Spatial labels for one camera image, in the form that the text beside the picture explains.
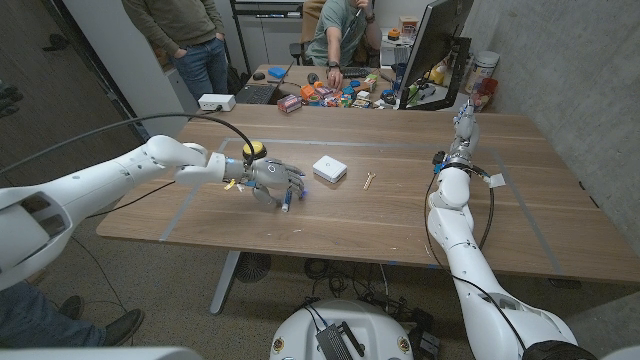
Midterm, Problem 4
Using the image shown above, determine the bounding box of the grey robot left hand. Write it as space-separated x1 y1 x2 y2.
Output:
243 158 307 208

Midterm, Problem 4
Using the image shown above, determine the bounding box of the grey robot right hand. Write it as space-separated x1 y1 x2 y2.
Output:
448 98 480 164

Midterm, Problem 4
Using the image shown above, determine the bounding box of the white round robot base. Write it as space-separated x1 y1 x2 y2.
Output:
269 298 415 360

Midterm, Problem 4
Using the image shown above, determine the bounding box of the white square box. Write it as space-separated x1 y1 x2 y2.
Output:
312 154 348 184

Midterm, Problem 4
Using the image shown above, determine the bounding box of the maroon printed small box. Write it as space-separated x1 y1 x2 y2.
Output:
276 94 304 114

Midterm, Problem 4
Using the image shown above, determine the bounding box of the white power strip box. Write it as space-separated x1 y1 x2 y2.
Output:
197 93 237 112

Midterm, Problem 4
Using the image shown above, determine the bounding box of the yellow round cap black base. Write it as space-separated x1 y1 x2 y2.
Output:
242 140 268 161

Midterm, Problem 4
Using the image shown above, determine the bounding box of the yellow bottle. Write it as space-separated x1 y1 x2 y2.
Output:
424 62 449 86

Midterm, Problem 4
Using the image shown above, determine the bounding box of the white round canister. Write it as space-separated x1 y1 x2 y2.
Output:
464 50 501 95

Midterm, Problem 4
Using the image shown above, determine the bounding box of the black laptop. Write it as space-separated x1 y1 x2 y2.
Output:
234 59 296 105

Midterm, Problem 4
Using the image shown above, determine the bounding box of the round black floor fan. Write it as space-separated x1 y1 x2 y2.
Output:
234 252 273 284

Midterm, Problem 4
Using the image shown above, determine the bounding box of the wooden back desk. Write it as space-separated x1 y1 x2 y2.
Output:
239 63 401 109

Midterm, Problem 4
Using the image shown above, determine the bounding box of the black computer monitor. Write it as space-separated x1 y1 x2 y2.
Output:
398 0 475 112

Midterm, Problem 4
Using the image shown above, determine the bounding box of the grey metal table leg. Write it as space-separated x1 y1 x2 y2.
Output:
209 249 242 316

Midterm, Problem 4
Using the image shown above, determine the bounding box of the black keyboard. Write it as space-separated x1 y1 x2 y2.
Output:
340 66 374 80

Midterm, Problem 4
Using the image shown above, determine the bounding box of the black metal shelf rack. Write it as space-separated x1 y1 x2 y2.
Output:
229 0 307 76

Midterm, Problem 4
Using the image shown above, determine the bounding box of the seated person green t-shirt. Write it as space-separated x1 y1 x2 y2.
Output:
305 0 384 91

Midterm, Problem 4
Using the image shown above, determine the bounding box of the standing person olive sweater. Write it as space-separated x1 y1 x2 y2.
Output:
121 0 230 101

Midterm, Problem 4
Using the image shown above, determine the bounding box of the black device on base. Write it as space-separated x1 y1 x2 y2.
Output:
314 321 366 360

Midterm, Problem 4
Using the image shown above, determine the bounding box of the white robot torso edge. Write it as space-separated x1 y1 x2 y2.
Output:
0 346 204 360

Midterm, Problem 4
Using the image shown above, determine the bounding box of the person in blue jeans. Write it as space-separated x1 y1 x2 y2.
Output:
0 280 146 349

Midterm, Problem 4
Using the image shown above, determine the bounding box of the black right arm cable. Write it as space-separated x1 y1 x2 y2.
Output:
423 162 529 354

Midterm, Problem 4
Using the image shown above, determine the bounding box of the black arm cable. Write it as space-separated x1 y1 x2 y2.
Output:
423 162 529 354
0 112 257 176

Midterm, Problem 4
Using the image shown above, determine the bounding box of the black floor cable bundle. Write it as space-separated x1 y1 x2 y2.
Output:
299 257 441 357

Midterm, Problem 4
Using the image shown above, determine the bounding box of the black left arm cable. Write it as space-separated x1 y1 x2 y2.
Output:
0 112 257 176

